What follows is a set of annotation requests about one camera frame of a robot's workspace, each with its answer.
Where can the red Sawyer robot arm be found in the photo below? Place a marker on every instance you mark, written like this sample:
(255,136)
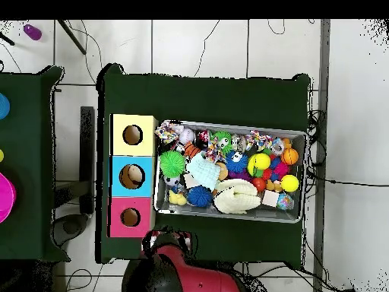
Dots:
(197,279)

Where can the multicoloured patterned cloth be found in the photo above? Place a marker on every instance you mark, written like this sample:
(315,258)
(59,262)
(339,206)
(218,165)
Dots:
(166,132)

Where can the white toy baseball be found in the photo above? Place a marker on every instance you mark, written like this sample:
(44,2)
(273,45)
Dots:
(186,135)

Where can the light blue waffle cloth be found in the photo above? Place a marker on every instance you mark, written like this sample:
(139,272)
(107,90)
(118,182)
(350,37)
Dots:
(203,170)

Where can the shallow clear mesh bin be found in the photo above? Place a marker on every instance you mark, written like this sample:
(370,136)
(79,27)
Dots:
(258,214)

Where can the blue spiky ball with eyes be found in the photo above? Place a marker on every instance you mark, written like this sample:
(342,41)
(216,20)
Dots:
(237,162)

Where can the black rod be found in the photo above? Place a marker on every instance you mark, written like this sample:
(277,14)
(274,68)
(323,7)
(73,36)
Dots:
(71,36)

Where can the orange toy basketball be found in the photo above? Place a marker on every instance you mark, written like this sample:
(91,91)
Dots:
(290,156)

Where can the orange striped tiger plush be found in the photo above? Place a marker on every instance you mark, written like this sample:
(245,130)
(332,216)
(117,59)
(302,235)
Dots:
(191,149)

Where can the yellow duck plush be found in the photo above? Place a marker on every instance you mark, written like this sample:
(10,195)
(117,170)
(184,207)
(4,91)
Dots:
(177,198)

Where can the dark green side table cloth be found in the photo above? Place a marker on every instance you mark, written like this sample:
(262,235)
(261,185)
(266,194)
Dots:
(30,121)

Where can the green spiky rubber ball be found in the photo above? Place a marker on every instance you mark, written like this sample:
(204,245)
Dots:
(172,163)

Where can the small yellow object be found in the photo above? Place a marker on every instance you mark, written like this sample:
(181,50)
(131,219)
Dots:
(1,155)

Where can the pink round disc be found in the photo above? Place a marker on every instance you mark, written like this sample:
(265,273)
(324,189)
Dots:
(6,197)

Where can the wooden box with three holes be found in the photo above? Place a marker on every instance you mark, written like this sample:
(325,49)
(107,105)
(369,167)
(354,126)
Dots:
(133,149)

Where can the grey round floor base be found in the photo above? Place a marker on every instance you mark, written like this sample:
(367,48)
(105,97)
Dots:
(71,226)

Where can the purple bottle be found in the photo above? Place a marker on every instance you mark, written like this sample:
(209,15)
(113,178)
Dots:
(32,32)

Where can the green spiky ball with eyes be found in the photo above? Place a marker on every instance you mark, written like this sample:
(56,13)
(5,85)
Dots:
(223,140)

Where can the blue round object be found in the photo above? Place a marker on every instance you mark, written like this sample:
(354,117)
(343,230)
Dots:
(3,106)

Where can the cream waffle cloth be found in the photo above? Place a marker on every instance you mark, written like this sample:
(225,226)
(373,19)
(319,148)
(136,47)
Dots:
(237,196)

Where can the yellow tennis ball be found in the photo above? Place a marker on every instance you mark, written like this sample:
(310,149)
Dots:
(289,183)

